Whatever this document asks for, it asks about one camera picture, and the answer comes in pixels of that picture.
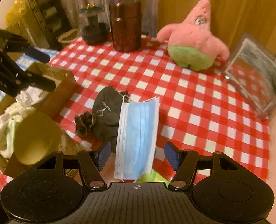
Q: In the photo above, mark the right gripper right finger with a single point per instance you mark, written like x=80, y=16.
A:
x=184, y=163

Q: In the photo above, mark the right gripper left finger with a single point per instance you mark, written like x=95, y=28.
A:
x=91, y=163

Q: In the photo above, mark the white cloth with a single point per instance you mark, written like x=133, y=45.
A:
x=30, y=96

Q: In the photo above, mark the dark brown sock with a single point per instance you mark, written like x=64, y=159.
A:
x=84, y=123

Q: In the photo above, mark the black fabric cap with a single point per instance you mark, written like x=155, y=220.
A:
x=106, y=109

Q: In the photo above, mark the light green cloth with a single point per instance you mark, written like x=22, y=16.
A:
x=11, y=129

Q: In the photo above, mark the blue surgical mask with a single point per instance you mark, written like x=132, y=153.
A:
x=136, y=140

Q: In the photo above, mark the white fluffy towel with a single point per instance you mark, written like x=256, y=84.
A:
x=16, y=112

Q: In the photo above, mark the blue plaid bedsheet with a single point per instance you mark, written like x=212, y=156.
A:
x=24, y=62

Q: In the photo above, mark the green tissue box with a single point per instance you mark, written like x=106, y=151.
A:
x=152, y=177

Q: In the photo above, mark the gold lid nut jar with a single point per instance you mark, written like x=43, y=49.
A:
x=36, y=137

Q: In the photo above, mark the yellow plastic bag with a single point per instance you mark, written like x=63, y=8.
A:
x=15, y=18

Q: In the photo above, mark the brown cardboard box tray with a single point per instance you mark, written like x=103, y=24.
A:
x=50, y=105

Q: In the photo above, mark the beige waste basket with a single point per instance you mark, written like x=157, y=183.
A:
x=68, y=37

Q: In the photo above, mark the dark glass jar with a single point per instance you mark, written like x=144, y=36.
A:
x=93, y=23

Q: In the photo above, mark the pink starfish plush toy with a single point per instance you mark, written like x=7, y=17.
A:
x=190, y=44

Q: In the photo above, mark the brown wooden canister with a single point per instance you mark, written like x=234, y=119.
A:
x=125, y=21

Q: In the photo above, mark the silver picture frame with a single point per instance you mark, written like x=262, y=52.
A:
x=251, y=69

